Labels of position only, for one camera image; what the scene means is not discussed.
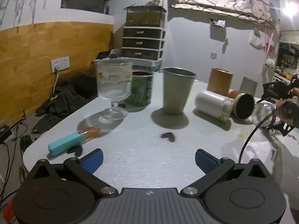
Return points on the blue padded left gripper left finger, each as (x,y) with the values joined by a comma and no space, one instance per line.
(92,161)

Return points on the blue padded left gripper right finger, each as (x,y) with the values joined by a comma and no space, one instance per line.
(205,161)

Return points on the white cylindrical cup lying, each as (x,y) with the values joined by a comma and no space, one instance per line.
(214,105)

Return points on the orange cup with black inside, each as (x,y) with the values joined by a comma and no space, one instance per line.
(243,104)

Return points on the brown cardboard tube cup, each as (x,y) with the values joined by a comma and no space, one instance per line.
(220,81)

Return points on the grey metal cup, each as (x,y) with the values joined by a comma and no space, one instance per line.
(177,84)

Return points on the grey cylindrical cup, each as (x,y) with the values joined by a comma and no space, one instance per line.
(248,85)

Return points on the teal and amber lighter tube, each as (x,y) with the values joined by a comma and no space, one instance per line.
(74,139)

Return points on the small black object on table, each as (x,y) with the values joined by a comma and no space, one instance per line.
(169,136)

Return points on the black clothing pile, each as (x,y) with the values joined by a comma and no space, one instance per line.
(64,101)

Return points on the clear stemmed glass goblet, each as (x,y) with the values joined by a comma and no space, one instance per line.
(114,77)

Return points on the right hand-held gripper device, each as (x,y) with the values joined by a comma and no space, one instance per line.
(288,110)

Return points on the green patterned tin can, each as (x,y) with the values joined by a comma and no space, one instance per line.
(141,88)

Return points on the white plastic drawer unit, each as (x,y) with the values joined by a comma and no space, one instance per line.
(141,42)

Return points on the glass fish tank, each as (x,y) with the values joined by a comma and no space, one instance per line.
(148,16)

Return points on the white wall power socket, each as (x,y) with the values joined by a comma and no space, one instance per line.
(60,64)

